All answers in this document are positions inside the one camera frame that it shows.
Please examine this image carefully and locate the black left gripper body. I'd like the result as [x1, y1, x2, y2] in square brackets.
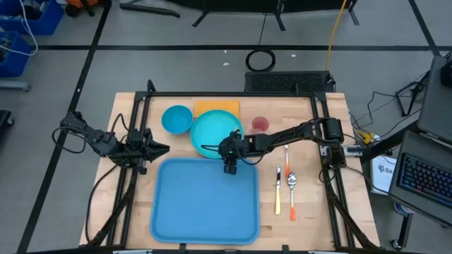
[123, 127, 158, 176]

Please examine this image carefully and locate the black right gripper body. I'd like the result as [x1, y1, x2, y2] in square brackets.
[218, 129, 248, 176]

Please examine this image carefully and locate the teal plastic plate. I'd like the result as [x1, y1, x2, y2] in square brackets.
[189, 109, 244, 160]

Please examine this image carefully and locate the blue plastic bowl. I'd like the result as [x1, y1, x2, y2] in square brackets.
[161, 104, 194, 135]

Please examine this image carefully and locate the pink plastic cup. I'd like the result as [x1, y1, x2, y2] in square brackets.
[251, 116, 271, 134]

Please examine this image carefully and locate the orange napkin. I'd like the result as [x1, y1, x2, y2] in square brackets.
[193, 99, 241, 119]

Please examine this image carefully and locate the spoon with orange handle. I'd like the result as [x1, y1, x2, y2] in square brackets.
[286, 171, 298, 222]

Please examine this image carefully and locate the knife with yellow handle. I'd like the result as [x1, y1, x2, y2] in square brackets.
[274, 164, 283, 216]

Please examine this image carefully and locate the blue plastic tray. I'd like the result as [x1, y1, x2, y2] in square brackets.
[149, 157, 261, 246]

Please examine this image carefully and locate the black perforated computer case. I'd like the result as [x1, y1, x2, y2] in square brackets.
[244, 70, 336, 94]

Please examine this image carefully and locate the yellow plug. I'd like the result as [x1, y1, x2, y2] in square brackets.
[356, 129, 376, 145]

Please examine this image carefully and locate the black floor bar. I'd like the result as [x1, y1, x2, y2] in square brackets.
[119, 2, 181, 18]

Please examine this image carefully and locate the black caster foot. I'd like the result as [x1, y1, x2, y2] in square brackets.
[0, 109, 15, 130]

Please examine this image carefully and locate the grey metal bar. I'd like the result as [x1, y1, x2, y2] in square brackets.
[0, 80, 32, 92]

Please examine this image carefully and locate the black divider panel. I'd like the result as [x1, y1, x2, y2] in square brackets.
[165, 0, 361, 32]

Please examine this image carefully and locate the blue storage bin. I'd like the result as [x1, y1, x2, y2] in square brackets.
[0, 30, 33, 78]
[0, 0, 65, 36]

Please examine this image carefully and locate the white printed paper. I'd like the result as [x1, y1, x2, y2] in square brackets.
[369, 154, 398, 195]

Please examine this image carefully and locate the black cart leg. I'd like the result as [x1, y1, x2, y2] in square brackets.
[390, 211, 414, 252]

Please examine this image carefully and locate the laptop with lit keyboard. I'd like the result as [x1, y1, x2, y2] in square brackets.
[388, 129, 452, 226]

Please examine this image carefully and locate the grey laptop lid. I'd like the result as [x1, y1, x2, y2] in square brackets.
[416, 55, 452, 145]

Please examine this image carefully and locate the black box device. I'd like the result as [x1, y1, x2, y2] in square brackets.
[440, 60, 452, 89]

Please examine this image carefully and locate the black metal table frame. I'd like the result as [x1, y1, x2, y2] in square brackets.
[80, 79, 381, 253]

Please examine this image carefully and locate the coiled black cable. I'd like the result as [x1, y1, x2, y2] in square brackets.
[245, 48, 277, 73]

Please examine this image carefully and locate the yellow cable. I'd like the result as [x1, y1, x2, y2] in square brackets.
[324, 0, 349, 71]

